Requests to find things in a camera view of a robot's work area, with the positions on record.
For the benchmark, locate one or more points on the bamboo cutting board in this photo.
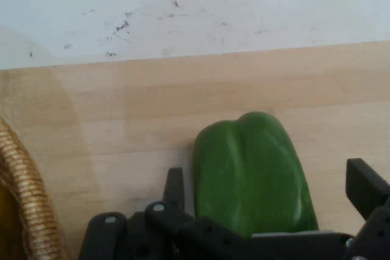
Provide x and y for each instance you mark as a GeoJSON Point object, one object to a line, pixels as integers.
{"type": "Point", "coordinates": [152, 104]}

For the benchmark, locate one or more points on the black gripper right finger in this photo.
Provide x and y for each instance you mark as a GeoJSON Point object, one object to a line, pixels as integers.
{"type": "Point", "coordinates": [365, 187]}

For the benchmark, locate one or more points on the green bell pepper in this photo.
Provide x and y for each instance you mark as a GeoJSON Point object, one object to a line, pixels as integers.
{"type": "Point", "coordinates": [250, 174]}

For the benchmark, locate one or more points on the woven wicker basket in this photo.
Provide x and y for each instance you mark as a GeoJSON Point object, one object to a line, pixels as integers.
{"type": "Point", "coordinates": [27, 199]}

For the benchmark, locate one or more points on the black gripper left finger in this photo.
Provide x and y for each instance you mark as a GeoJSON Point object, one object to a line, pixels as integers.
{"type": "Point", "coordinates": [170, 187]}

